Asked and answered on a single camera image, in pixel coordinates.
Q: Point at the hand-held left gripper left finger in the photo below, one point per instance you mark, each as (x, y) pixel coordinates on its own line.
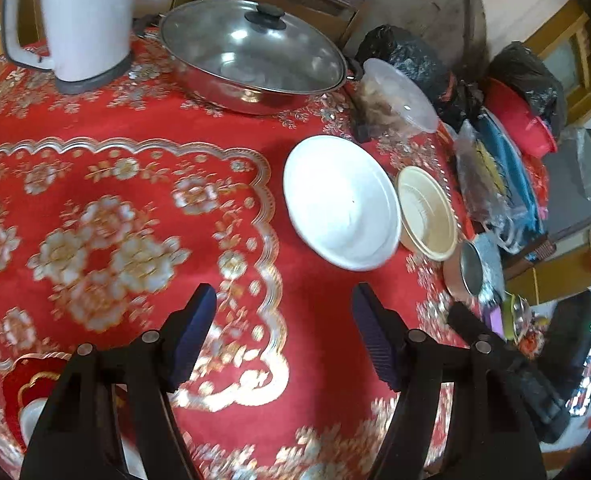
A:
(190, 340)

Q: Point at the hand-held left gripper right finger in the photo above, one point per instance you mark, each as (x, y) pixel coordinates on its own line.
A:
(378, 340)

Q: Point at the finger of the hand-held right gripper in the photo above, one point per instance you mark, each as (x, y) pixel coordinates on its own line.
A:
(470, 322)

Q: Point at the white bowl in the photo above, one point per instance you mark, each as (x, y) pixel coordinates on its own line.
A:
(368, 265)
(340, 200)

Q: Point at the small red glass plate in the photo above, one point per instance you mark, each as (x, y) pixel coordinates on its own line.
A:
(35, 425)

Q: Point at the large red ribbed glass plate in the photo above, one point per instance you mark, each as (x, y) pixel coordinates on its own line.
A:
(13, 375)

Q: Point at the small steel cup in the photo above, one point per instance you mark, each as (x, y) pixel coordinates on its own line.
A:
(468, 270)

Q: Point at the cream plastic bowl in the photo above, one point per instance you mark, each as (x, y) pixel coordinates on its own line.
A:
(425, 215)

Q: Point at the clear plastic bag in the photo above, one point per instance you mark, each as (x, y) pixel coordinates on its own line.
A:
(485, 190)

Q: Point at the red floral tablecloth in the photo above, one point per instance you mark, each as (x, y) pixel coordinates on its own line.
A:
(125, 210)

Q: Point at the blue plastic tray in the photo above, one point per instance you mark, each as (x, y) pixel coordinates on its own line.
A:
(513, 175)

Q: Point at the red plastic basin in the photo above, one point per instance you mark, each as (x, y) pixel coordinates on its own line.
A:
(520, 120)

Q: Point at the clear plastic food container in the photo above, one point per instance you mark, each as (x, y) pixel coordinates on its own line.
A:
(395, 100)

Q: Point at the stainless steel pot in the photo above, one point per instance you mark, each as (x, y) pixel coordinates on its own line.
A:
(245, 100)

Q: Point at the black plastic bag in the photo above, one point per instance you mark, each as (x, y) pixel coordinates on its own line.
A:
(410, 55)
(525, 75)

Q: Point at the glass pot lid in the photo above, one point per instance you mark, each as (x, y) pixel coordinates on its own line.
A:
(245, 45)

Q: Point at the round wooden table top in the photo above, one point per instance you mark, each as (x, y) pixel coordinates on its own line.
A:
(415, 0)

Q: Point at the white electric kettle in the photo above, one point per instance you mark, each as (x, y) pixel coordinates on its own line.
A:
(85, 25)

